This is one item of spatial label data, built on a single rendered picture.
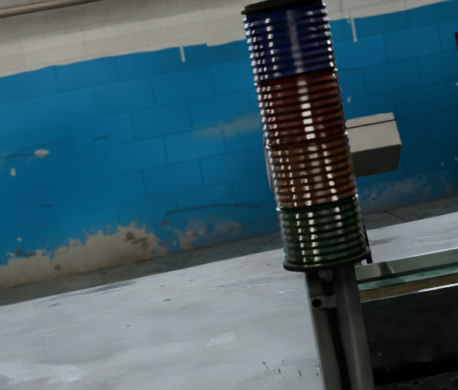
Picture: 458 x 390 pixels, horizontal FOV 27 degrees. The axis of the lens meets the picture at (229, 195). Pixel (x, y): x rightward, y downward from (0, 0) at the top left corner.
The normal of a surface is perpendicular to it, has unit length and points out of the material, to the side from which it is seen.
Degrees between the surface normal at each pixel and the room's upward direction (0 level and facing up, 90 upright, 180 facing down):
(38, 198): 90
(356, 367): 90
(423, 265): 45
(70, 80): 90
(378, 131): 55
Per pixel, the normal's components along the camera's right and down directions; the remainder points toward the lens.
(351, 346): 0.04, 0.13
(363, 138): -0.07, -0.45
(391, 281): -0.18, -0.98
